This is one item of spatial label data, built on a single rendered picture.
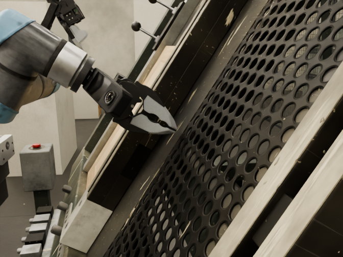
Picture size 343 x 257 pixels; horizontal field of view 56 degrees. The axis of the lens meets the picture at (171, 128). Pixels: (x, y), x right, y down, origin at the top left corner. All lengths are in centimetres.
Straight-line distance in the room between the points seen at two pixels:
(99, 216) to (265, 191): 60
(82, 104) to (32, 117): 270
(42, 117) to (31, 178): 207
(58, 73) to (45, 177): 96
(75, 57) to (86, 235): 43
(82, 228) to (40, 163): 72
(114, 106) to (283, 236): 36
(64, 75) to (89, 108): 560
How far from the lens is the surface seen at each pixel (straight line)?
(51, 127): 355
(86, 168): 128
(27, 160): 149
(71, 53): 59
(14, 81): 61
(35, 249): 112
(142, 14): 485
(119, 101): 51
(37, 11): 347
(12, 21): 60
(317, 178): 21
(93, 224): 81
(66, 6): 130
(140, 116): 61
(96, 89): 56
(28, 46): 59
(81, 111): 622
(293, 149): 24
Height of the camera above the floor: 137
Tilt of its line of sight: 15 degrees down
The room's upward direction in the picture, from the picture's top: straight up
